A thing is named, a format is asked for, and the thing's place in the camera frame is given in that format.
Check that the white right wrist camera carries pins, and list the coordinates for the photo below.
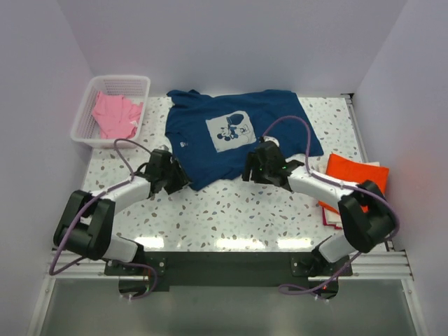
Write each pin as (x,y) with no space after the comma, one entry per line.
(269,138)

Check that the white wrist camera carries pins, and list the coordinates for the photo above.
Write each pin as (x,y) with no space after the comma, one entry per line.
(164,147)
(269,138)

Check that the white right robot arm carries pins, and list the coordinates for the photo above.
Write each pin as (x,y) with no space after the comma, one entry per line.
(367,218)

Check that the white plastic basket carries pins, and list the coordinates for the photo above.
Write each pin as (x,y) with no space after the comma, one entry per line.
(85,129)

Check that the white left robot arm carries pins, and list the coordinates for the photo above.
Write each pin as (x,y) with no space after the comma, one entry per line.
(86,225)

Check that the orange folded t-shirt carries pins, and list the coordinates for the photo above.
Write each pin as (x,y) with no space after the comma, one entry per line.
(341,168)

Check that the aluminium frame rail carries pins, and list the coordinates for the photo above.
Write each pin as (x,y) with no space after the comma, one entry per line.
(388,264)

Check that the pink t-shirt in basket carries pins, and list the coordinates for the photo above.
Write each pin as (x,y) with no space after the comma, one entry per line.
(116,116)

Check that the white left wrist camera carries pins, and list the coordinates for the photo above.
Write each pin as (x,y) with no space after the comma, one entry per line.
(164,147)

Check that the white folded t-shirt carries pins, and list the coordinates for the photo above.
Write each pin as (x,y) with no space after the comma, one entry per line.
(322,169)

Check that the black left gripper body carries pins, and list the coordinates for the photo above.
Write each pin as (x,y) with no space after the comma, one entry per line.
(166,174)

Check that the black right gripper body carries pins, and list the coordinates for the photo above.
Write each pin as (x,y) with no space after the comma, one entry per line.
(260,173)

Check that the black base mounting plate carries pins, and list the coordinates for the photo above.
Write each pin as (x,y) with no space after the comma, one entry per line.
(161,271)

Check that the navy blue printed t-shirt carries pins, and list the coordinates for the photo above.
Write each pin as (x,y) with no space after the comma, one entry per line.
(211,136)

